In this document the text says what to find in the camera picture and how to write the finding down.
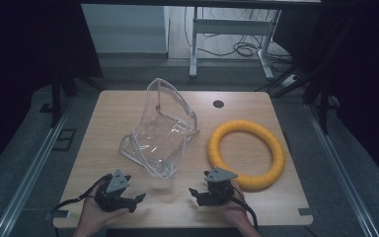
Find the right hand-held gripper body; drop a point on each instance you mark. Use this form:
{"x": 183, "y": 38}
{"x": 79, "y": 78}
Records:
{"x": 219, "y": 191}

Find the white power strip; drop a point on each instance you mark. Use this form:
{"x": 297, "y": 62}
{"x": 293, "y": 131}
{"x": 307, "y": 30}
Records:
{"x": 290, "y": 79}

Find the metal floor rail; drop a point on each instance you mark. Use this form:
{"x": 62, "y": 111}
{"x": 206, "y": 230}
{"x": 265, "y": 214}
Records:
{"x": 26, "y": 177}
{"x": 339, "y": 168}

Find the person's left hand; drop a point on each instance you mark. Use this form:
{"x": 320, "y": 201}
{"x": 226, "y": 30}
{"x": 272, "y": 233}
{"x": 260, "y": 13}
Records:
{"x": 92, "y": 215}

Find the clear plastic zipper bag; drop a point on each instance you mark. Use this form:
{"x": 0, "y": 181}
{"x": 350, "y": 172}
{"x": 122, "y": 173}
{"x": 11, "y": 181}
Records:
{"x": 159, "y": 138}

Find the dark curtain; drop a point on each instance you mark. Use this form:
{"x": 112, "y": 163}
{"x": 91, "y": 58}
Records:
{"x": 29, "y": 49}
{"x": 368, "y": 82}

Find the person's right hand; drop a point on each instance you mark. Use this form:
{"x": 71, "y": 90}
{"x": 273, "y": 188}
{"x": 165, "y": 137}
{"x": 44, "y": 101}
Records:
{"x": 237, "y": 212}

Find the black round table grommet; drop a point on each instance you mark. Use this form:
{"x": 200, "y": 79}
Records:
{"x": 218, "y": 104}

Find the white metal desk frame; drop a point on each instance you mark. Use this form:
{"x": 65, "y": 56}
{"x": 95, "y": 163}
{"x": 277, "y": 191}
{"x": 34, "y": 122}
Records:
{"x": 230, "y": 27}

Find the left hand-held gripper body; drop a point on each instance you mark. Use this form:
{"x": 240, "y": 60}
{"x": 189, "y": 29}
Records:
{"x": 112, "y": 197}

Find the black metal stand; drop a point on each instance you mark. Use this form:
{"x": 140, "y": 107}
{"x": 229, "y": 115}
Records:
{"x": 324, "y": 105}
{"x": 56, "y": 98}

